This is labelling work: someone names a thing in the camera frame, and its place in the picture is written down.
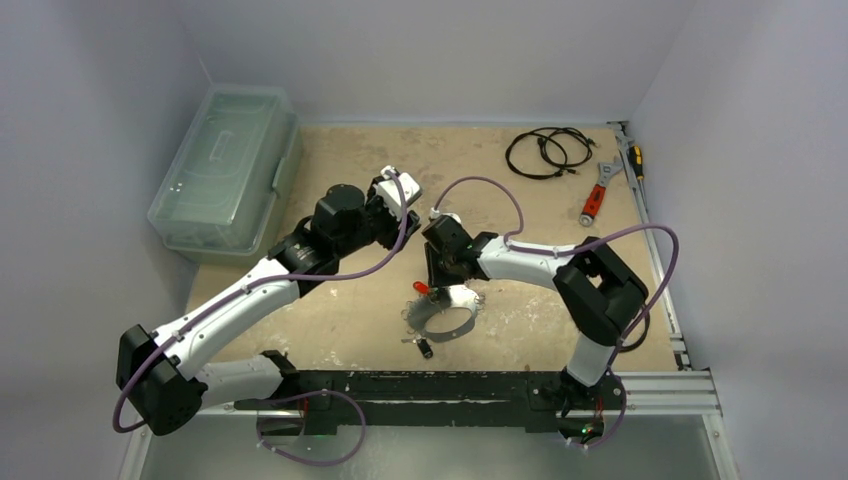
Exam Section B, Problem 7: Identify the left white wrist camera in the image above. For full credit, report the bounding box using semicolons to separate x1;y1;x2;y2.
372;165;423;222

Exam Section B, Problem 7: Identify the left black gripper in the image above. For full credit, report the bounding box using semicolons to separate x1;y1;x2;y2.
335;178;419;259

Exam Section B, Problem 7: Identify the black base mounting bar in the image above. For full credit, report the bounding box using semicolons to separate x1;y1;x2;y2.
234;370;625;439

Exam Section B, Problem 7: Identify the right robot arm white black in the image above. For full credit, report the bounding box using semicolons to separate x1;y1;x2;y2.
423;215;648;409

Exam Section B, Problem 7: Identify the red handled adjustable wrench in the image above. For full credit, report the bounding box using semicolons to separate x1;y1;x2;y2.
578;157;624;227

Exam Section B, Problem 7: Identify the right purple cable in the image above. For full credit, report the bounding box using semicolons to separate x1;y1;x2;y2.
431;176;681;372

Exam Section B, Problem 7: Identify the aluminium frame rail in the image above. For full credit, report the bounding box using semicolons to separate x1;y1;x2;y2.
117;120;723;480

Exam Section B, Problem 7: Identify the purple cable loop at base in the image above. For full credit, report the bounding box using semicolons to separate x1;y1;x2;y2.
255;389;370;468

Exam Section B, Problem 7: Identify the clear plastic storage box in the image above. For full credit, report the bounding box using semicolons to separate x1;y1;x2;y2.
147;84;303;267

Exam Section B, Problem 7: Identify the red tagged key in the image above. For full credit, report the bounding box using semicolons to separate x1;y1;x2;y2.
413;281;431;295

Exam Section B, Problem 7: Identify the black tagged key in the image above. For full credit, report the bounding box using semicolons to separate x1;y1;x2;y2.
401;337;434;360

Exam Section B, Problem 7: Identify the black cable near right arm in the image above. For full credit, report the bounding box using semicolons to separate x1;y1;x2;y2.
616;304;653;354

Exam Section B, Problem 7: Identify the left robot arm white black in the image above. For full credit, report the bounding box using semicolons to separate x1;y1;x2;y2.
112;171;422;435

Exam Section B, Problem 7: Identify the yellow black screwdriver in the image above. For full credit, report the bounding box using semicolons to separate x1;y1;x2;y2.
627;144;645;182

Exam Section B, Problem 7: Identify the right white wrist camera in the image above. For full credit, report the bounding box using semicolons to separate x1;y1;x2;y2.
428;207;462;225

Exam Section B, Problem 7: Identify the black coiled cable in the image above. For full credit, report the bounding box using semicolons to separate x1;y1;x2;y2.
504;127;599;181

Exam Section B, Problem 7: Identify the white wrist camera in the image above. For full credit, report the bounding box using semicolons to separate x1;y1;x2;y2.
428;207;462;225
372;165;423;222

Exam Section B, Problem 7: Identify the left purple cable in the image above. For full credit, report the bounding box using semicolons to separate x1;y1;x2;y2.
111;169;412;436

